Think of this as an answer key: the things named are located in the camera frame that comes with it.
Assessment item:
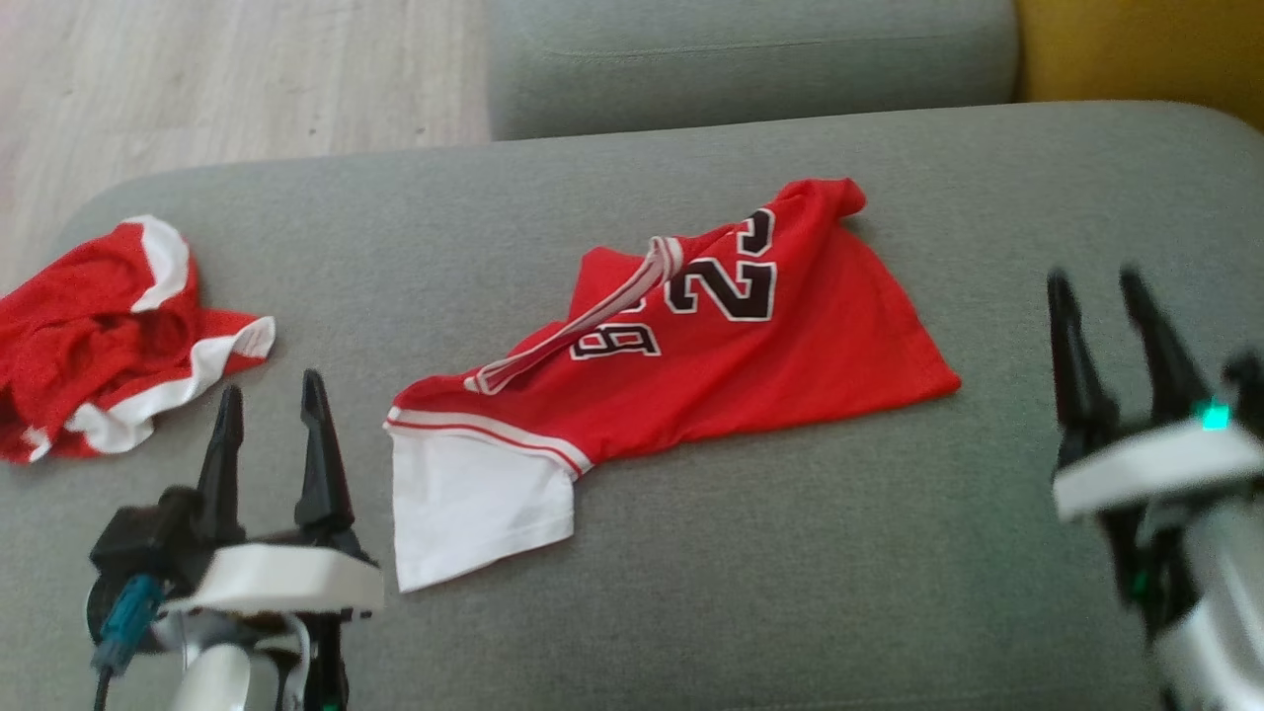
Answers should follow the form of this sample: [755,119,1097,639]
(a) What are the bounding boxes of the yellow sofa section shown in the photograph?
[1015,0,1264,129]

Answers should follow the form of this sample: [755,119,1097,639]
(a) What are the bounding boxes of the grey sofa cushion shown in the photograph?
[487,0,1021,141]

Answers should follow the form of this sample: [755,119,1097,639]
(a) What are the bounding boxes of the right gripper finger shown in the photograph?
[1047,269,1122,440]
[1119,265,1214,424]

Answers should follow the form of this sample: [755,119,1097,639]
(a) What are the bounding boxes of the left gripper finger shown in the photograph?
[196,385,246,549]
[294,370,356,539]

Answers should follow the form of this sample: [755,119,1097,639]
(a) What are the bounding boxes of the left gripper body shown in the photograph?
[158,528,386,711]

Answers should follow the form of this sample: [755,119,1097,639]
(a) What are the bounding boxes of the red white mesh shorts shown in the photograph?
[0,214,277,465]

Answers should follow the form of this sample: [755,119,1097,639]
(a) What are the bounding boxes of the red number 23 jersey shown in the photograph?
[383,178,962,594]

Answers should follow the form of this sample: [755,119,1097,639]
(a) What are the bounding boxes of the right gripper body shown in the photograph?
[1052,410,1264,633]

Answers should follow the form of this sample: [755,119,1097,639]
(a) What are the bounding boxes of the grey fabric sofa seat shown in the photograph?
[0,101,1264,711]

